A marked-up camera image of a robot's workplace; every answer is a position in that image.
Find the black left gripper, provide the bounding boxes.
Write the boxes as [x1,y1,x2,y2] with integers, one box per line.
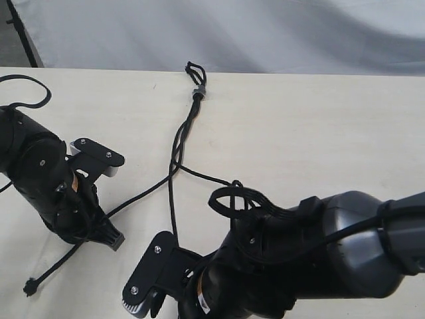
[41,169,125,250]

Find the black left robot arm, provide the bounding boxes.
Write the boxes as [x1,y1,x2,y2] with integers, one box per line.
[1,108,125,251]

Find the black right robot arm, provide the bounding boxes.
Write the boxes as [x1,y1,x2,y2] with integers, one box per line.
[178,187,424,318]

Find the black backdrop stand pole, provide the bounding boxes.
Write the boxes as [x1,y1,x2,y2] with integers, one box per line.
[5,0,44,68]

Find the grey backdrop cloth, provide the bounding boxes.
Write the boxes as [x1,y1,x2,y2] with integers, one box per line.
[13,1,424,76]

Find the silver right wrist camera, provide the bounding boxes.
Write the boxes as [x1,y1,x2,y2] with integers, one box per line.
[122,231,202,318]

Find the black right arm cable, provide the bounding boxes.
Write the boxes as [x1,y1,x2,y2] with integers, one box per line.
[208,179,425,266]

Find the clear adhesive tape piece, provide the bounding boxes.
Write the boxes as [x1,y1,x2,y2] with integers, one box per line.
[192,85,206,98]

